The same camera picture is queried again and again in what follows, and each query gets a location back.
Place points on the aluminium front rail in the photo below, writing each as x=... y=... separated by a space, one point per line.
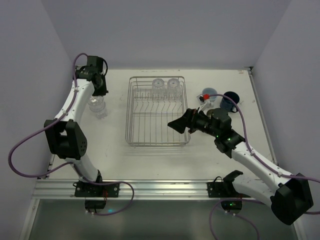
x=64 y=189

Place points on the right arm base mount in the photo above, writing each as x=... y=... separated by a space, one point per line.
x=223 y=187

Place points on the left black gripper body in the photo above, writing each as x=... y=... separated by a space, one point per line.
x=100 y=90

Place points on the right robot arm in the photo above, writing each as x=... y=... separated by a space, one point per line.
x=289 y=196

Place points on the left controller box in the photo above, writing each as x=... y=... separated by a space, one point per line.
x=94 y=205

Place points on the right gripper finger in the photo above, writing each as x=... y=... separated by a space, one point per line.
x=180 y=125
x=187 y=117

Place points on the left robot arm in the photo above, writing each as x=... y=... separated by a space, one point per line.
x=64 y=135

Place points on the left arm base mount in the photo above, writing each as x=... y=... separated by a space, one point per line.
x=88 y=190

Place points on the dark blue ceramic mug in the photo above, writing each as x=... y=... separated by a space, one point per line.
x=229 y=102

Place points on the right controller box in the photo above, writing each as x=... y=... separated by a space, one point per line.
x=231 y=206

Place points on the controller box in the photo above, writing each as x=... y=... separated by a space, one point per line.
x=94 y=205
x=231 y=206

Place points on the beige brown cup back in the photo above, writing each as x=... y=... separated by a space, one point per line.
x=210 y=112

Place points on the clear glass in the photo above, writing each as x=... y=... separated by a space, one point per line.
x=97 y=107
x=158 y=88
x=173 y=88
x=101 y=114
x=96 y=100

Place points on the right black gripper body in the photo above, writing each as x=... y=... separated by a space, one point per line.
x=189 y=120

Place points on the metal wire dish rack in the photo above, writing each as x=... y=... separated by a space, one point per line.
x=147 y=117

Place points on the light grey footed cup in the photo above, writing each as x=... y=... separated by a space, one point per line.
x=211 y=92

